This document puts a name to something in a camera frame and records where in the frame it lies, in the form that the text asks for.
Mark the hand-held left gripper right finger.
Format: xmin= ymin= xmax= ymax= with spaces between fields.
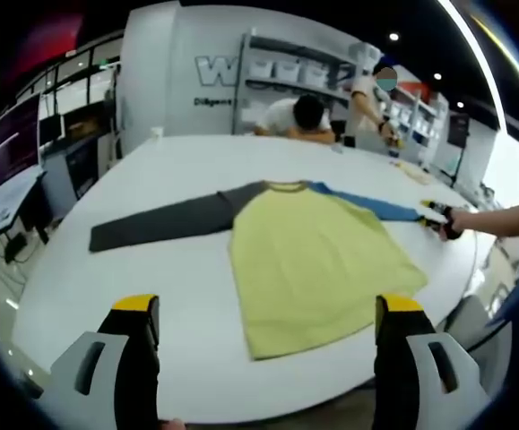
xmin=372 ymin=294 xmax=489 ymax=430

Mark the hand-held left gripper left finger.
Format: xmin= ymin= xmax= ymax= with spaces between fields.
xmin=43 ymin=294 xmax=162 ymax=430

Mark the yellow grey blue garment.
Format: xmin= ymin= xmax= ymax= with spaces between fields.
xmin=89 ymin=178 xmax=429 ymax=362

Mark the person's right hand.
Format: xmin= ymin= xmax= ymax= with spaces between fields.
xmin=437 ymin=209 xmax=471 ymax=243

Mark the beige cloth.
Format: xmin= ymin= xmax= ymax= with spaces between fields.
xmin=393 ymin=160 xmax=431 ymax=185

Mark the black tripod stand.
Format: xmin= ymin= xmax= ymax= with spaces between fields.
xmin=450 ymin=145 xmax=466 ymax=187

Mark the grey mesh chair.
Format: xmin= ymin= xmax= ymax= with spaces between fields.
xmin=442 ymin=295 xmax=515 ymax=386

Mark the black sign board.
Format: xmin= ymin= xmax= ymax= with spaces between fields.
xmin=446 ymin=114 xmax=471 ymax=147

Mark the metal shelf rack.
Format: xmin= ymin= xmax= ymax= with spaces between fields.
xmin=388 ymin=84 xmax=449 ymax=172
xmin=231 ymin=29 xmax=363 ymax=140

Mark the red storage box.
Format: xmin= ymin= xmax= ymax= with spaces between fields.
xmin=397 ymin=80 xmax=431 ymax=105

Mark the white plastic-wrapped bundle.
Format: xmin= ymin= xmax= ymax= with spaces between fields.
xmin=348 ymin=42 xmax=384 ymax=75

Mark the white storage bin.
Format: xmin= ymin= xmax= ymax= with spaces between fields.
xmin=303 ymin=58 xmax=332 ymax=85
xmin=279 ymin=57 xmax=304 ymax=84
xmin=256 ymin=57 xmax=279 ymax=84

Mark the white office desk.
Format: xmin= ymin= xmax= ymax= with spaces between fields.
xmin=0 ymin=168 xmax=48 ymax=252

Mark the dark cabinet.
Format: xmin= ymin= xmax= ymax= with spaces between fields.
xmin=41 ymin=133 xmax=108 ymax=220

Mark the large computer monitor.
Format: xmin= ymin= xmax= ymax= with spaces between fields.
xmin=0 ymin=93 xmax=43 ymax=194

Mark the small computer monitor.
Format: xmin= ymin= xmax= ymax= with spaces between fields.
xmin=39 ymin=114 xmax=67 ymax=145

